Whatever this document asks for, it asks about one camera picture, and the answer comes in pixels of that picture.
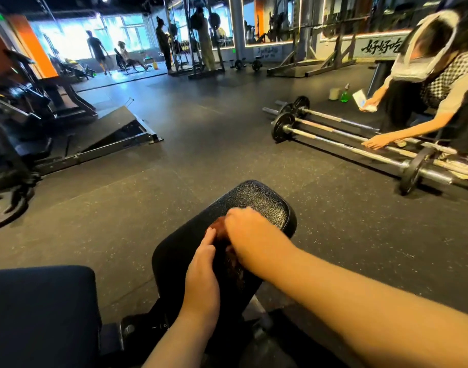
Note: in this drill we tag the black dumbbell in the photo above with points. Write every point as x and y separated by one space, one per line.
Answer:
257 64
238 65

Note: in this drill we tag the black power rack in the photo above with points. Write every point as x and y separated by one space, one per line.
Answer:
192 70

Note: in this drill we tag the green spray bottle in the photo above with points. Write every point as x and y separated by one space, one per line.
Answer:
345 96

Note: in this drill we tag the person's right forearm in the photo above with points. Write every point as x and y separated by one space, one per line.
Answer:
372 314

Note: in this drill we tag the barbell with large black plates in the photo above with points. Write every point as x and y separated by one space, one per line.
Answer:
333 142

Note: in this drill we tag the black weight plate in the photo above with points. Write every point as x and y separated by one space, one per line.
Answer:
4 210

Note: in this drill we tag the black leg press machine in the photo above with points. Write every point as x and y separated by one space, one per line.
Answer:
111 130

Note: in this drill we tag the black gym machine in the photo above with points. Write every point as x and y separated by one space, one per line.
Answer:
54 91

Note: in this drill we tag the black flat bench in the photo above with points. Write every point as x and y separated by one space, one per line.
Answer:
379 72

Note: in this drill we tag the person's right hand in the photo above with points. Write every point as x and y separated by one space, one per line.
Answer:
257 245

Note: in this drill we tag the person's right fingers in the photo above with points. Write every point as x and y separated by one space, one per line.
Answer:
234 222

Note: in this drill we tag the person's left fingers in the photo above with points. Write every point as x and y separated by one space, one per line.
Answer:
209 237

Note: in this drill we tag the black workout bench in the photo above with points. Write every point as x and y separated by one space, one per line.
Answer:
75 68

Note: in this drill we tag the beige roll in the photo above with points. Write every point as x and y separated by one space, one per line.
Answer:
334 94

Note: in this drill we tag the person's left hand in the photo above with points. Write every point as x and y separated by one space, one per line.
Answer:
201 281

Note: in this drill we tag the barbell with small black plate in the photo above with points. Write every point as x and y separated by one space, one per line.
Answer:
333 117
333 130

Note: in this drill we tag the brown cleaning cloth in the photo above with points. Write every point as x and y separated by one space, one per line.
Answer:
228 260

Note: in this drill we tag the person's left forearm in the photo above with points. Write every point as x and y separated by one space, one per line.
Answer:
180 346

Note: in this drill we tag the black padded bench backrest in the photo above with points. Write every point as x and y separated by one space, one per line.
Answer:
253 203

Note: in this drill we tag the dark blue seat pad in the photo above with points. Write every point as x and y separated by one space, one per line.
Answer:
42 318

